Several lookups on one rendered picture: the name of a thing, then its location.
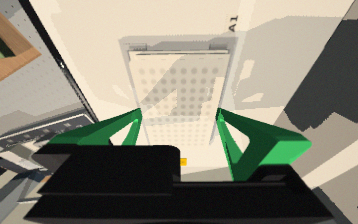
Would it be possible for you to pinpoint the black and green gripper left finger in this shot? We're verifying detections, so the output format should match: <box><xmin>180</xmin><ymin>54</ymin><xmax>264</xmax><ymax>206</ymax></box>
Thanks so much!
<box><xmin>46</xmin><ymin>108</ymin><xmax>142</xmax><ymax>145</ymax></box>

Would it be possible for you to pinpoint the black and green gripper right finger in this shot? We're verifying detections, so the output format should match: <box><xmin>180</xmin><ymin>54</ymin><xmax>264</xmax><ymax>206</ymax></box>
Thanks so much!
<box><xmin>215</xmin><ymin>108</ymin><xmax>312</xmax><ymax>181</ymax></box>

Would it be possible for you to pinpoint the white tube rack with round holes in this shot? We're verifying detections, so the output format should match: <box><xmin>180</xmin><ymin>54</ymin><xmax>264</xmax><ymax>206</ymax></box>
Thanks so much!
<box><xmin>32</xmin><ymin>132</ymin><xmax>60</xmax><ymax>149</ymax></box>

